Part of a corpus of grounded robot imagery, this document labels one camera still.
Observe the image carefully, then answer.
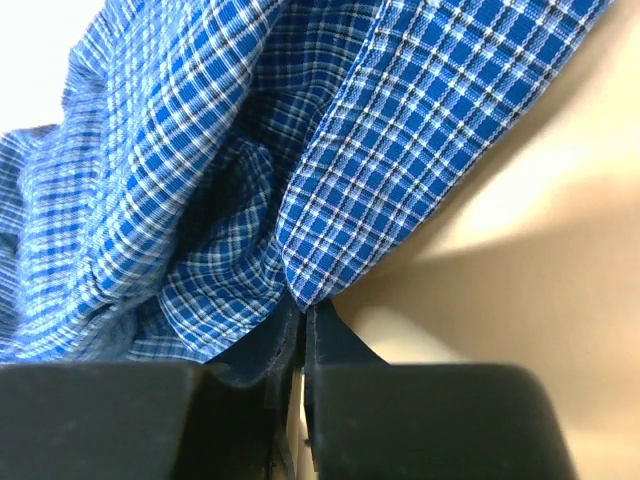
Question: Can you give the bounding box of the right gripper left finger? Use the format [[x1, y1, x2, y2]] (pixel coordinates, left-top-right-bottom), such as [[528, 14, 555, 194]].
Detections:
[[1, 296, 301, 479]]

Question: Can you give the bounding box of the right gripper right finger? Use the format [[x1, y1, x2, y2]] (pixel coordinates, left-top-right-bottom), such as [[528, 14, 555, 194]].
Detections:
[[304, 302, 577, 479]]

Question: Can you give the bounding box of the blue plaid long sleeve shirt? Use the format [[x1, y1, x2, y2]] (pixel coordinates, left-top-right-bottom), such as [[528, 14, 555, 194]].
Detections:
[[1, 1, 607, 363]]

